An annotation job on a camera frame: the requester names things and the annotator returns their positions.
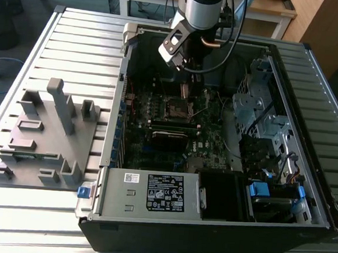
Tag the silver drive cage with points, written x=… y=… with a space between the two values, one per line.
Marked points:
x=242 y=104

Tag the green RAM stick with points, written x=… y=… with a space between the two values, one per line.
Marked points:
x=27 y=156

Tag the silver CPU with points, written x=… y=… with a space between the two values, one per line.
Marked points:
x=184 y=90

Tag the black graphics card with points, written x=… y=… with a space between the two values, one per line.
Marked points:
x=169 y=141

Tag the grey case release latch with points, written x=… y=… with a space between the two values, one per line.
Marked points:
x=129 y=32

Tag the blue plastic clip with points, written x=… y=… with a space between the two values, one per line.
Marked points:
x=300 y=192

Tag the blue disk carrier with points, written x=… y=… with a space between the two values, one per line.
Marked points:
x=259 y=189

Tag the grey parts rack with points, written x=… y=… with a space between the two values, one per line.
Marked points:
x=53 y=141

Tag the black office chair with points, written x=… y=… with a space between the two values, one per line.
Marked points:
x=4 y=36

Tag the green motherboard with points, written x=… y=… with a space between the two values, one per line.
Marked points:
x=212 y=138

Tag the black PC case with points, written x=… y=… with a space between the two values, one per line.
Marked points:
x=177 y=241

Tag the silver power supply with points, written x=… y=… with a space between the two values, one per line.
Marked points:
x=117 y=192

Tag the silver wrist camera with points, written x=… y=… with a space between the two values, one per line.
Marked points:
x=166 y=53

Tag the chipset heat sink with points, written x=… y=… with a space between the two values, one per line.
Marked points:
x=196 y=164

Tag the black hard disk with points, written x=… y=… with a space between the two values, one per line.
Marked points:
x=271 y=206

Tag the wooden desk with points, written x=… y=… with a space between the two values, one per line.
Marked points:
x=272 y=10

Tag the CPU socket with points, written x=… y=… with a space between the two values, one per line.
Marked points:
x=177 y=111

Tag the blue case latch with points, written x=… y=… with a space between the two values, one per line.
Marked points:
x=83 y=192

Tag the RAM slot black clips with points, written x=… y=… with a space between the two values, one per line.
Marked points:
x=172 y=127
x=172 y=121

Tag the wooden cabinet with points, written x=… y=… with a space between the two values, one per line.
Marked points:
x=334 y=28

